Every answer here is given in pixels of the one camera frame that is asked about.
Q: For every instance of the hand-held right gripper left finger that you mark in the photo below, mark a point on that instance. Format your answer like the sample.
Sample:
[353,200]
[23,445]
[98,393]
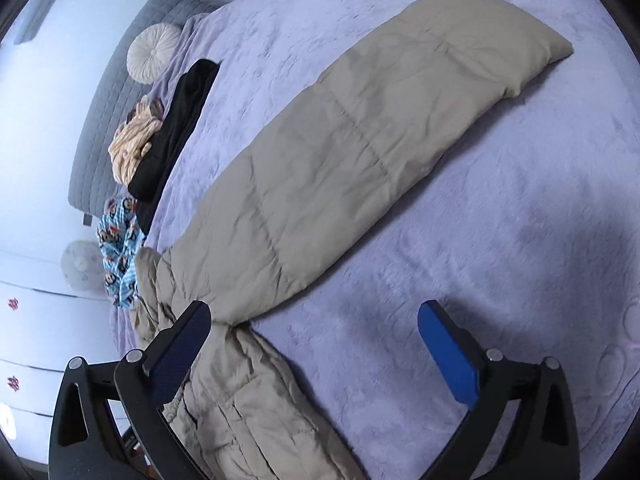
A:
[180,355]

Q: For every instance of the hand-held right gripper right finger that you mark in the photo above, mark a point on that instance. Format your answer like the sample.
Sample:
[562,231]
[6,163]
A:
[450,355]

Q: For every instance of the beige down coat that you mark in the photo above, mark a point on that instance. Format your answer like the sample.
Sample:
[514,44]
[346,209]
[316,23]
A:
[350,135]

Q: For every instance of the blue cartoon printed cloth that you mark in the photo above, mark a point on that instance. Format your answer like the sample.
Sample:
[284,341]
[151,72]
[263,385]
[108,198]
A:
[117,240]

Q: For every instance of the lavender plush bed blanket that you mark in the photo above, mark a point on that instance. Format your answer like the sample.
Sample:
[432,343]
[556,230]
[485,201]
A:
[500,210]

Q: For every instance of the beige striped fluffy cloth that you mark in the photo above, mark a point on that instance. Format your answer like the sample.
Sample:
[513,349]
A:
[132,145]

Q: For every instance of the black garment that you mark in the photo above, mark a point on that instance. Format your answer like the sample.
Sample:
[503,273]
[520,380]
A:
[175,125]

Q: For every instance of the grey quilted headboard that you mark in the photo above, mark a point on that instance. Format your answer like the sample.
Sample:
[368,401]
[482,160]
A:
[115,75]

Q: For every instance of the round cream pleated cushion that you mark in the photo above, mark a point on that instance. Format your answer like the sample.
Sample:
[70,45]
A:
[152,53]

